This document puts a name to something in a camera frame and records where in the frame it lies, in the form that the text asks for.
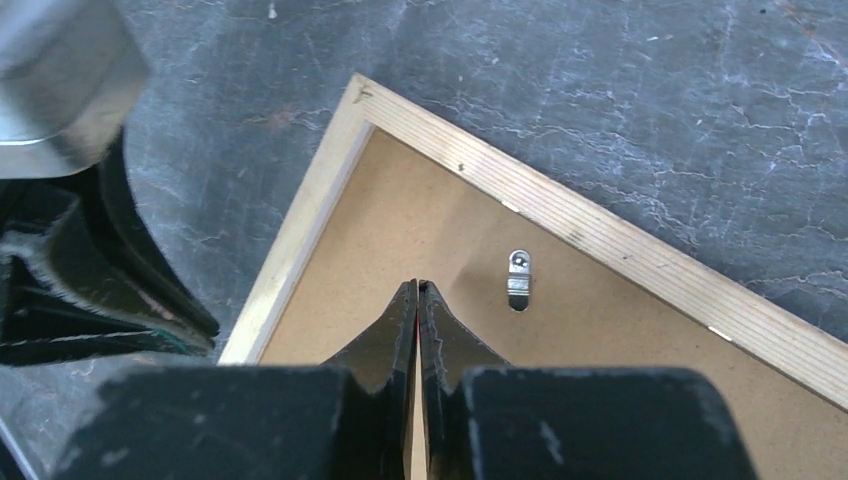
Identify brown backing board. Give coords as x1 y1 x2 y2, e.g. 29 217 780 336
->
261 132 847 479

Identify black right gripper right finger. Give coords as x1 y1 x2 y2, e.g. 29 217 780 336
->
418 281 756 479

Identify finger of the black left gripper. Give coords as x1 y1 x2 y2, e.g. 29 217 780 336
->
99 132 219 338
1 198 214 366

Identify white wooden picture frame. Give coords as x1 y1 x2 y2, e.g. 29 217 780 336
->
219 74 847 407

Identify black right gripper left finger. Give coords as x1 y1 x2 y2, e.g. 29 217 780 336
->
55 281 418 479

